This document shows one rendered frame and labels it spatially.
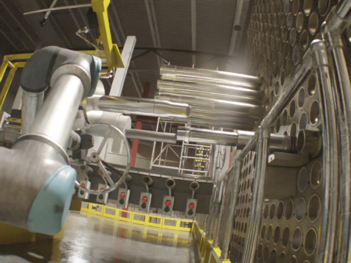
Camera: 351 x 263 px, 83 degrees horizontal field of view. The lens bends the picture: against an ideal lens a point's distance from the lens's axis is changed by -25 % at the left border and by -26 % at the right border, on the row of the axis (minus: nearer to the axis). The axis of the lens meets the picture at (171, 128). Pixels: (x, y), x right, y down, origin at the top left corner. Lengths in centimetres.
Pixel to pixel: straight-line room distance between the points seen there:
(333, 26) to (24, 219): 59
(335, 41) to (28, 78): 74
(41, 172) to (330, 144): 46
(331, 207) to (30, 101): 79
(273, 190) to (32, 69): 224
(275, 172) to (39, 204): 232
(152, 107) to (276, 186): 137
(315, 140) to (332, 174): 171
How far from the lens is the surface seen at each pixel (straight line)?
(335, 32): 49
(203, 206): 196
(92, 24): 210
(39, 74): 70
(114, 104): 205
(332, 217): 43
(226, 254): 143
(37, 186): 35
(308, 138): 212
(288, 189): 253
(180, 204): 196
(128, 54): 1088
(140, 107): 199
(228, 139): 224
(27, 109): 81
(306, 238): 228
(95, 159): 131
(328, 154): 45
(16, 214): 36
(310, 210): 227
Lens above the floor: 66
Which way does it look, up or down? 18 degrees up
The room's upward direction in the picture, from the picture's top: 9 degrees clockwise
